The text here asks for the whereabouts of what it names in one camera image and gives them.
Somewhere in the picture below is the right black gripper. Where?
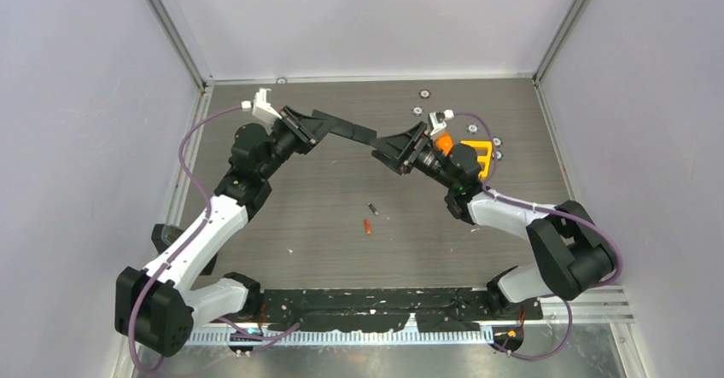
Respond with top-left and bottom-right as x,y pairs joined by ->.
370,122 -> 458,191

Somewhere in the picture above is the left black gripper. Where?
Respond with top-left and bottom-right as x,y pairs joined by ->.
259,107 -> 336,180

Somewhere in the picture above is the black remote control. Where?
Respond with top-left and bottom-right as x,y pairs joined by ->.
312,109 -> 377,145

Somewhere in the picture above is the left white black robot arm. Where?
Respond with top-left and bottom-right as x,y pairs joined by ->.
114,107 -> 336,358

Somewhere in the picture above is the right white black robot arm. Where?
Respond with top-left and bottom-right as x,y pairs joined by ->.
371,123 -> 620,319

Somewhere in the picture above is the black battery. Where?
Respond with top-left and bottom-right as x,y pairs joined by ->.
368,203 -> 379,216

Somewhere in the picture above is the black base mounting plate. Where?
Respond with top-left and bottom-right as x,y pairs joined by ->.
242,287 -> 543,333

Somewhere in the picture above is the dark clear plastic box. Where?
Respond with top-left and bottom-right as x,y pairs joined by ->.
150,224 -> 218,276

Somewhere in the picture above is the orange plastic handle tool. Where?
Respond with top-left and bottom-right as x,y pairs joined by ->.
435,131 -> 455,155

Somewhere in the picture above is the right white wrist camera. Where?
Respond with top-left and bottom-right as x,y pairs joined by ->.
428,109 -> 455,140

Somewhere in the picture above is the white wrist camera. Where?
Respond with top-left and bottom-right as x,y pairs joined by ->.
252,88 -> 282,126
428,109 -> 455,140

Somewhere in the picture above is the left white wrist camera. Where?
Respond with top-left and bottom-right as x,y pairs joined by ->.
252,88 -> 282,126

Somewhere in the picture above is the yellow triangular plastic frame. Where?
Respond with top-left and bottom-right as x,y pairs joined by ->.
461,140 -> 494,180

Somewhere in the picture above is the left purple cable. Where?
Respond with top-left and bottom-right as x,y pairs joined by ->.
127,101 -> 254,375

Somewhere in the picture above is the purple cable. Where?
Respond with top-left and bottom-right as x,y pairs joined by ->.
127,101 -> 254,375
452,112 -> 624,289

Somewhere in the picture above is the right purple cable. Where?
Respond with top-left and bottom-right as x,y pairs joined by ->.
452,112 -> 624,289

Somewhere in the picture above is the ribbed aluminium front rail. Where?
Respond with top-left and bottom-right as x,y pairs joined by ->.
185,326 -> 501,347

